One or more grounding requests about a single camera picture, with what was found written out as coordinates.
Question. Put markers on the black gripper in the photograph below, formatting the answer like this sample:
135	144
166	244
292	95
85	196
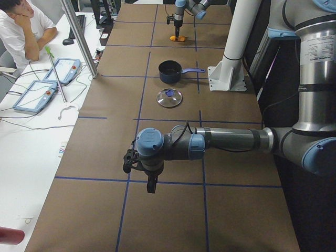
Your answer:
152	174
178	23

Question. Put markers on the yellow toy corn cob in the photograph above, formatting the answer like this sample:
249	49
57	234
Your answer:
178	38

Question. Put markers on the dark blue saucepan purple handle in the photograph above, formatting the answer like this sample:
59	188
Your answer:
170	71

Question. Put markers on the glass pot lid purple knob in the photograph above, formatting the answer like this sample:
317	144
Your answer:
169	98

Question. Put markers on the black monitor stand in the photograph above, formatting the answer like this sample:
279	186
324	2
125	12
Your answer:
104	11

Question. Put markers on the black keyboard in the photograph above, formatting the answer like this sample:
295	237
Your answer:
82	23

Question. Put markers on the black computer mouse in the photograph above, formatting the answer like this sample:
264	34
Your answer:
67	42

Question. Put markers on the far blue teach pendant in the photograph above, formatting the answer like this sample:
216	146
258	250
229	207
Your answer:
66	69

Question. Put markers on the blue teach pendant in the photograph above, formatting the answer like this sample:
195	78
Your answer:
36	97
66	69

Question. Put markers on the thin metal rod green tip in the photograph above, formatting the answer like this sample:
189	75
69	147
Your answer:
50	55

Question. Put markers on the near blue teach pendant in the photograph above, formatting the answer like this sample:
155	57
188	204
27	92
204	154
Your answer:
36	97

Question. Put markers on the red cylinder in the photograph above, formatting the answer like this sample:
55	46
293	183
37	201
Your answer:
11	236

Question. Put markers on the person in white shirt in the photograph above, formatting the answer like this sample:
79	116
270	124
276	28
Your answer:
25	30

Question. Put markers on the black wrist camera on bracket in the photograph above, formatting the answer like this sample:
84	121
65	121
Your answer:
169	18

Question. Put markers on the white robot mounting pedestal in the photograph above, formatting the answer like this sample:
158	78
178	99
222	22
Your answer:
228	75

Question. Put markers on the silver aluminium frame post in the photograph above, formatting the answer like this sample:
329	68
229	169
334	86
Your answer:
72	19

